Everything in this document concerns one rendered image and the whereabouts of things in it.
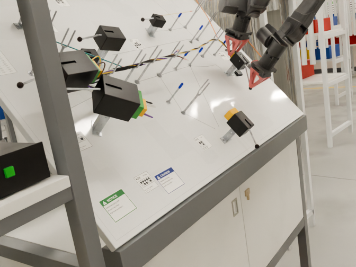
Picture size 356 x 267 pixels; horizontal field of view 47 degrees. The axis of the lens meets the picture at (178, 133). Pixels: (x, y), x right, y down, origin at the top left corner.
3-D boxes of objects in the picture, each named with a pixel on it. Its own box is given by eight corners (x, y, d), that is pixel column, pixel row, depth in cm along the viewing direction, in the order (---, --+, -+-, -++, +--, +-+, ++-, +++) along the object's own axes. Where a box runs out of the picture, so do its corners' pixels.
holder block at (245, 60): (238, 70, 154) (245, 62, 152) (229, 60, 156) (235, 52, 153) (243, 69, 157) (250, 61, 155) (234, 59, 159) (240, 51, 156)
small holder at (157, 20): (132, 25, 143) (141, 9, 139) (152, 29, 149) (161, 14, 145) (136, 34, 141) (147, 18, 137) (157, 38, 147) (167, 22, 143)
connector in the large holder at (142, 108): (127, 100, 99) (135, 89, 97) (138, 103, 101) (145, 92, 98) (130, 117, 96) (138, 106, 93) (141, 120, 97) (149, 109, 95)
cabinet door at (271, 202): (305, 217, 182) (296, 132, 173) (254, 285, 139) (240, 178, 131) (299, 216, 184) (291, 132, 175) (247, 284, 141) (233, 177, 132)
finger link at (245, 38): (220, 53, 156) (227, 29, 152) (229, 51, 161) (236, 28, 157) (234, 59, 153) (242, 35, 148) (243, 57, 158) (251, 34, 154)
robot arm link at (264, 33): (292, 25, 137) (304, 35, 143) (274, 7, 144) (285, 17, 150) (267, 51, 141) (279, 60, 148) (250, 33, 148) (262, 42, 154)
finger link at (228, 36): (219, 53, 155) (225, 29, 151) (228, 51, 161) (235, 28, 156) (233, 59, 152) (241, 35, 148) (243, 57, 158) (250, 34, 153)
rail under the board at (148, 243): (308, 129, 175) (306, 114, 173) (125, 281, 82) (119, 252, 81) (295, 129, 178) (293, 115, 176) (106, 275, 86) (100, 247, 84)
